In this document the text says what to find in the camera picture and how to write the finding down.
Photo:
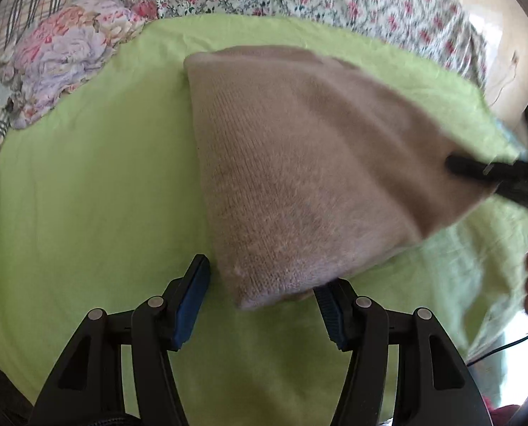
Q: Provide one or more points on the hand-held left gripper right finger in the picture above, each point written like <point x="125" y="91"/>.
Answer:
<point x="330" y="319"/>

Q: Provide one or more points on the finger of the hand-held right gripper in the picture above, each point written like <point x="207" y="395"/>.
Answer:
<point x="472" y="167"/>

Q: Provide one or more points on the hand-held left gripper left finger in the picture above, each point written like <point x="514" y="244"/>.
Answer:
<point x="193" y="301"/>

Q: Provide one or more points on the beige knitted sweater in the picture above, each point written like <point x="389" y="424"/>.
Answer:
<point x="299" y="164"/>

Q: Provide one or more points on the light blue patterned cloth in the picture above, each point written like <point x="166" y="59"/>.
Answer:
<point x="512" y="137"/>

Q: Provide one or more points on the light green bed sheet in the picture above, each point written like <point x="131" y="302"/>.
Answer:
<point x="90" y="186"/>

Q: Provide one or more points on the magenta fuzzy cloth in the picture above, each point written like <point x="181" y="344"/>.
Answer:
<point x="505" y="415"/>

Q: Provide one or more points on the pink rose floral quilt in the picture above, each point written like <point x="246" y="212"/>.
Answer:
<point x="335" y="0"/>

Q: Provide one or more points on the pastel floral ruffled cloth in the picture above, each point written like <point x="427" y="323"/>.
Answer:
<point x="68" y="53"/>

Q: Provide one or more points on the plaid checked blanket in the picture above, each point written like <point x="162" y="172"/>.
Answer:
<point x="24" y="0"/>

